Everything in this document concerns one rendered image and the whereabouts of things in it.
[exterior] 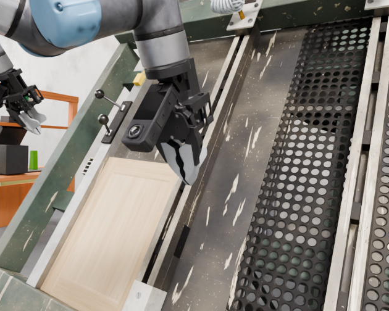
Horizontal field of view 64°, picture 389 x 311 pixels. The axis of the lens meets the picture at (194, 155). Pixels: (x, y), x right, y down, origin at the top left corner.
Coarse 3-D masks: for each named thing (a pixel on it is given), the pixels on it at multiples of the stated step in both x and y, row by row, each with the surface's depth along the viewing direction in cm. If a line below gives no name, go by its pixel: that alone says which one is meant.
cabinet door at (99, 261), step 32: (128, 160) 112; (96, 192) 110; (128, 192) 104; (160, 192) 98; (96, 224) 103; (128, 224) 97; (64, 256) 101; (96, 256) 96; (128, 256) 90; (64, 288) 94; (96, 288) 90; (128, 288) 85
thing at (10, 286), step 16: (0, 272) 106; (16, 272) 115; (0, 288) 102; (16, 288) 99; (32, 288) 96; (0, 304) 98; (16, 304) 95; (32, 304) 92; (48, 304) 90; (64, 304) 89
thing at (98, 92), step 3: (96, 90) 120; (99, 90) 120; (96, 93) 119; (99, 93) 119; (102, 93) 120; (96, 96) 120; (99, 96) 120; (102, 96) 120; (105, 96) 121; (108, 99) 122; (111, 102) 123; (114, 102) 123; (117, 105) 123; (123, 105) 124; (120, 108) 124; (123, 108) 124
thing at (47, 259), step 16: (144, 80) 130; (128, 96) 129; (128, 112) 124; (112, 144) 119; (96, 160) 116; (96, 176) 113; (80, 192) 111; (80, 208) 109; (64, 224) 106; (64, 240) 104; (48, 256) 101; (32, 272) 101; (48, 272) 100
